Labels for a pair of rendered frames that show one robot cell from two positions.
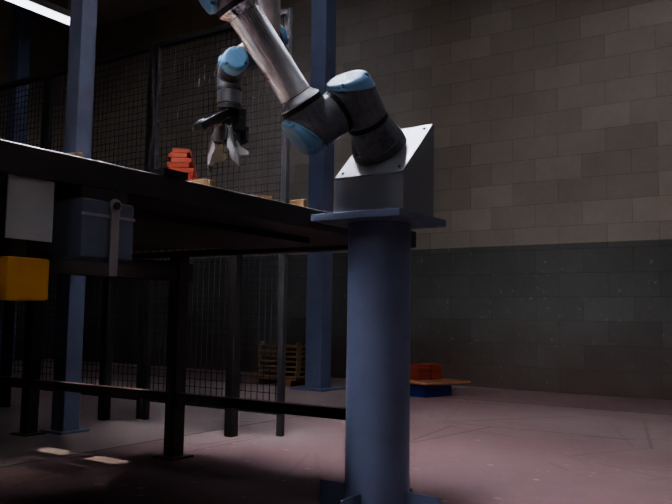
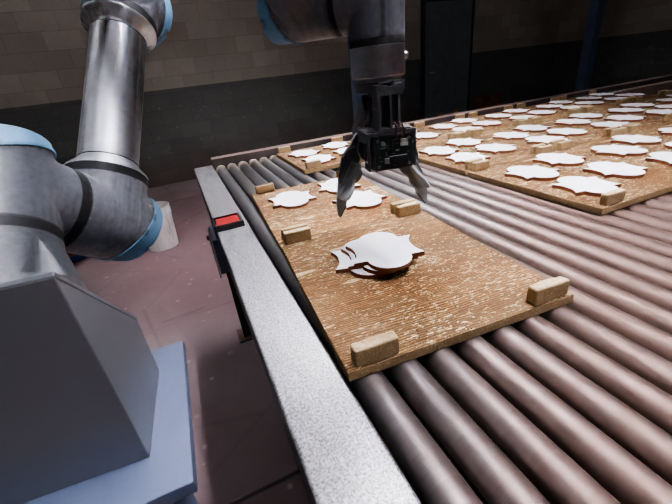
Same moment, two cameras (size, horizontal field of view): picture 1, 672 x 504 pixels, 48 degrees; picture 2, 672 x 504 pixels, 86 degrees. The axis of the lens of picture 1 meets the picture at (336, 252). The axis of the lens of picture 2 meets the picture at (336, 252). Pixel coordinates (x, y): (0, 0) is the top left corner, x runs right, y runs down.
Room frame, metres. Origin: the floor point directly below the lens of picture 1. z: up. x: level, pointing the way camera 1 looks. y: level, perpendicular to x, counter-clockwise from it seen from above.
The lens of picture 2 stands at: (2.52, -0.17, 1.26)
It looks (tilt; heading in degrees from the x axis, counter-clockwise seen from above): 27 degrees down; 126
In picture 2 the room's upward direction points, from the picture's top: 7 degrees counter-clockwise
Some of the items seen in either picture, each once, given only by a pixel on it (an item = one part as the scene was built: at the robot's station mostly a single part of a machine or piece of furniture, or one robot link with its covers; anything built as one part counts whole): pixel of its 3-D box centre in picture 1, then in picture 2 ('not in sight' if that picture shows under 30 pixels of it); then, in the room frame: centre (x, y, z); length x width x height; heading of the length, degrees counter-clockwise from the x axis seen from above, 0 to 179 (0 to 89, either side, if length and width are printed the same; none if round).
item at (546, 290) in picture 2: not in sight; (547, 290); (2.51, 0.33, 0.95); 0.06 x 0.02 x 0.03; 53
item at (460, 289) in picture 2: not in sight; (397, 267); (2.27, 0.35, 0.93); 0.41 x 0.35 x 0.02; 143
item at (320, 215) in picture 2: not in sight; (325, 203); (1.94, 0.60, 0.93); 0.41 x 0.35 x 0.02; 143
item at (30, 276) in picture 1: (18, 238); not in sight; (1.43, 0.60, 0.74); 0.09 x 0.08 x 0.24; 147
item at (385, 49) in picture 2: (228, 99); (380, 64); (2.26, 0.34, 1.26); 0.08 x 0.08 x 0.05
